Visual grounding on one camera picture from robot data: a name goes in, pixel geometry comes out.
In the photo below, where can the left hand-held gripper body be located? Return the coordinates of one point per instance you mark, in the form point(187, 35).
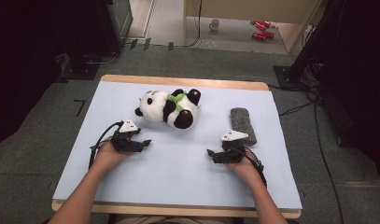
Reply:
point(125, 140)

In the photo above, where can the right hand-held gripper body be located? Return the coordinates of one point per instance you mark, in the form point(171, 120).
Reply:
point(232, 146)

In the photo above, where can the grey fuzzy cloth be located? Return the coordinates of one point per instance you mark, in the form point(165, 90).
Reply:
point(242, 121)

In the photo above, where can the panda plush toy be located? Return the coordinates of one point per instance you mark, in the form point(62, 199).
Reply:
point(153, 109)

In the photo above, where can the person's left hand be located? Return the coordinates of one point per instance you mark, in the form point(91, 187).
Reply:
point(108, 157)

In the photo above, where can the person's right hand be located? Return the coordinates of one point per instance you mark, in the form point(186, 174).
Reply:
point(246, 169)

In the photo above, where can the light blue table mat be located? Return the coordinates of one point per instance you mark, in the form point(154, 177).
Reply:
point(178, 177)

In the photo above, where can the black tape corner mark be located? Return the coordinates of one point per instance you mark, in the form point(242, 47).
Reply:
point(80, 107)

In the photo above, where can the wooden table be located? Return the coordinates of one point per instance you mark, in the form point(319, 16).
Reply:
point(184, 81)

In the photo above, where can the person's beige trousers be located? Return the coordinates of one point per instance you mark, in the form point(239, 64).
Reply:
point(166, 220)

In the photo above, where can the black flat stand base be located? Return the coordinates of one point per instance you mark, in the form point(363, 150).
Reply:
point(80, 70)

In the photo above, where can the black metal stand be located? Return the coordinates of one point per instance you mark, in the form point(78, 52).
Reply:
point(288, 77)

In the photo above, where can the black tape strip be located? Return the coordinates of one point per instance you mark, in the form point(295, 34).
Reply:
point(147, 44)
point(171, 46)
point(133, 44)

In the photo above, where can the red can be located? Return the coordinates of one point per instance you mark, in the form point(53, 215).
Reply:
point(258, 36)
point(260, 25)
point(267, 23)

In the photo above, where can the dark glass-front cabinet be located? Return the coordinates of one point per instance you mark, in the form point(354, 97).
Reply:
point(117, 25)

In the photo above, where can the beige mug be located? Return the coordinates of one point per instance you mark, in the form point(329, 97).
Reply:
point(214, 25)

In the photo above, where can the dark curtain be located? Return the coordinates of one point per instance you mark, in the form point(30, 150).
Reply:
point(358, 77)
point(22, 62)

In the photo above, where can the light wooden cabinet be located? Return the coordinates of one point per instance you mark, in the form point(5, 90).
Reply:
point(240, 9)

